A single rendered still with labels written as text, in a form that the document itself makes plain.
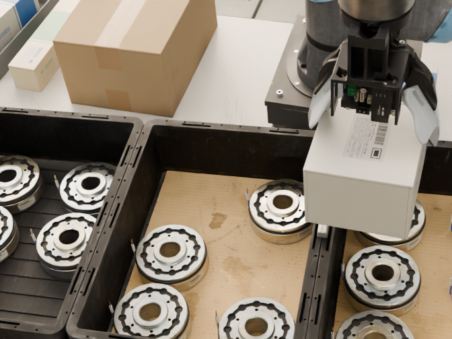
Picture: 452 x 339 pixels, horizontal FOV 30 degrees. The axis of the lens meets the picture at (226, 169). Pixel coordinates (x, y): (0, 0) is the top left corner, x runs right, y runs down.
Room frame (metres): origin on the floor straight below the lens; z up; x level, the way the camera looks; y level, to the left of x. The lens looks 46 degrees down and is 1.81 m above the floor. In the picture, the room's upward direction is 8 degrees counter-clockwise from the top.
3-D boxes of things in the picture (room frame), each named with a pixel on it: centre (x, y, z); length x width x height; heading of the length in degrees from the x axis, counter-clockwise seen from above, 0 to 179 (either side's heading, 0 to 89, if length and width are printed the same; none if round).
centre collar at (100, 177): (0.92, 0.21, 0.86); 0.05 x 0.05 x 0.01
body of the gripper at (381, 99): (0.67, -0.17, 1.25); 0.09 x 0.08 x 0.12; 157
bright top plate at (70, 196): (0.92, 0.21, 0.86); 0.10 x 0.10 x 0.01
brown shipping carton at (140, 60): (1.40, 0.13, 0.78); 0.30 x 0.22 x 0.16; 158
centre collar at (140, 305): (0.66, 0.13, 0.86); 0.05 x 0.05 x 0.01
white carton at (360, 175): (0.70, -0.18, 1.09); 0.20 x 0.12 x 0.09; 157
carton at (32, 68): (1.48, 0.33, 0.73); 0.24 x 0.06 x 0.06; 155
